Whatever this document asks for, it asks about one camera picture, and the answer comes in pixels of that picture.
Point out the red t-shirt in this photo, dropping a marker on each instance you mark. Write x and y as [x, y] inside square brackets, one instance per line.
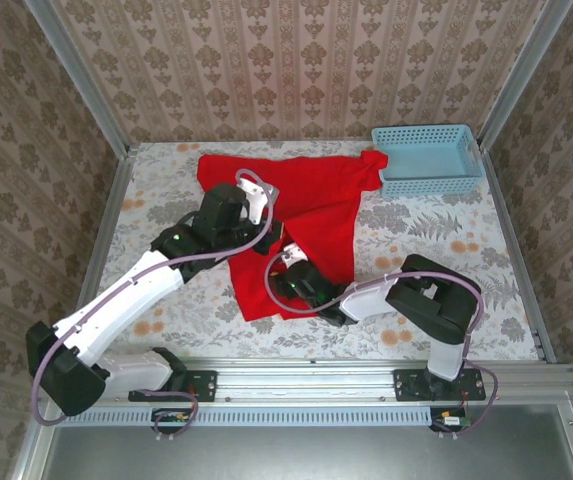
[316, 200]

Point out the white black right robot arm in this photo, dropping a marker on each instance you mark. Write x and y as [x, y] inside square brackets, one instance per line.
[366, 300]

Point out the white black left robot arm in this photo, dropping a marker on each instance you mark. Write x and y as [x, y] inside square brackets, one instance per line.
[126, 295]

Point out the floral patterned table cover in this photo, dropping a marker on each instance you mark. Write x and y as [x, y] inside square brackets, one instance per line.
[206, 330]

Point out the light blue plastic basket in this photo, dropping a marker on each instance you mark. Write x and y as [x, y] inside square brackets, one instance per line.
[426, 160]

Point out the grey sheet metal panel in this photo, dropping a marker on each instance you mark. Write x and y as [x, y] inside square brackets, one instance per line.
[316, 455]

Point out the small electronics board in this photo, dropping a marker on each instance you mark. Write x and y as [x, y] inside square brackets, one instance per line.
[451, 421]
[173, 417]

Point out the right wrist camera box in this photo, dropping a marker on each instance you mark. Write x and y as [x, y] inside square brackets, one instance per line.
[296, 254]

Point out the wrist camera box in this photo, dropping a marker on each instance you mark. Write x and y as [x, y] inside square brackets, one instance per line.
[296, 254]
[256, 197]

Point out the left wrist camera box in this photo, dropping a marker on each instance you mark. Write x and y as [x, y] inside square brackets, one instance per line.
[256, 197]

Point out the aluminium table side rail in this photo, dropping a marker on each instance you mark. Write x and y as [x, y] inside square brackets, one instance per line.
[116, 200]
[516, 250]

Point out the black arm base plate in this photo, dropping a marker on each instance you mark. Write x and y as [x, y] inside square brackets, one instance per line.
[408, 385]
[206, 385]

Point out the aluminium frame post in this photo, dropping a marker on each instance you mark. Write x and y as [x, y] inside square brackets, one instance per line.
[522, 75]
[91, 95]

